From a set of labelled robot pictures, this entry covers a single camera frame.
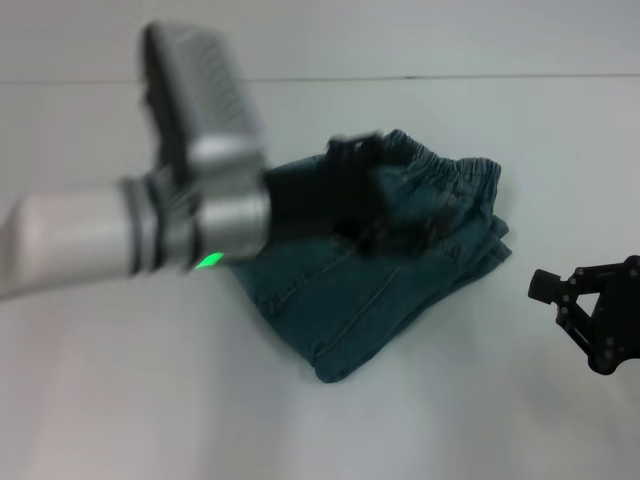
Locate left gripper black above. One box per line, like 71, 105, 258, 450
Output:
263, 128, 454, 259

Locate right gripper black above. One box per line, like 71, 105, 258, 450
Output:
528, 254, 640, 377

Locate blue denim shorts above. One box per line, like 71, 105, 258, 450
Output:
227, 128, 514, 385

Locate silver ribbed wrist camera box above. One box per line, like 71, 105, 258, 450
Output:
135, 20, 269, 174

